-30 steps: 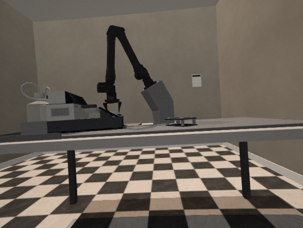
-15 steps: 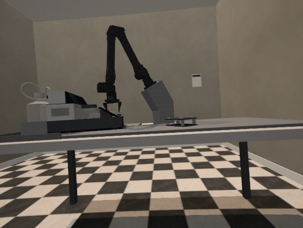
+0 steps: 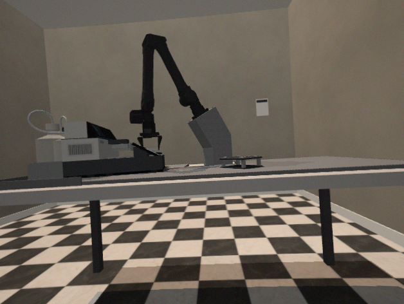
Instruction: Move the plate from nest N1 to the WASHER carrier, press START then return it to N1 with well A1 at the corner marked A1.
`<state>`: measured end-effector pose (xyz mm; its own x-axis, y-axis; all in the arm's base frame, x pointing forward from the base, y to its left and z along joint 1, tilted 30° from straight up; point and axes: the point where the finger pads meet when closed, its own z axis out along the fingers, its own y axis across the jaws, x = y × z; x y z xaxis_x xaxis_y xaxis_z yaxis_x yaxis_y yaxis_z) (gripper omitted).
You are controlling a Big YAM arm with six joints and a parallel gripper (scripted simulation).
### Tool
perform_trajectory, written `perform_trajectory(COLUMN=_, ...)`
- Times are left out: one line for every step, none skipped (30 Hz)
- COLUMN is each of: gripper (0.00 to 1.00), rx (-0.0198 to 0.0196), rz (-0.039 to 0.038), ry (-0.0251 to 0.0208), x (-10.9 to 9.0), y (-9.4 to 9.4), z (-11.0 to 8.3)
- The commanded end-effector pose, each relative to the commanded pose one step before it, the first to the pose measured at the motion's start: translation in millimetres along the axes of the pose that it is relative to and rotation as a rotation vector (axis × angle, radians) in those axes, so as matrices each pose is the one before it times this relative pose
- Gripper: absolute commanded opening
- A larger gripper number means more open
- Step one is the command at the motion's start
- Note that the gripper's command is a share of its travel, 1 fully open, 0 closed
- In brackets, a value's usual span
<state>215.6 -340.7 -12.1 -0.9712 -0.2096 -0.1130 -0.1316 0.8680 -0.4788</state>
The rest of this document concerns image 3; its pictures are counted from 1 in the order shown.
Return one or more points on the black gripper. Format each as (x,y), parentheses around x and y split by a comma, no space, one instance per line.
(150,135)

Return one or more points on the grey bottle with cap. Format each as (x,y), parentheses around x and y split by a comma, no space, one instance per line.
(48,148)

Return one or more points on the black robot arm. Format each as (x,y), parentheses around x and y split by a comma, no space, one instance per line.
(186,98)

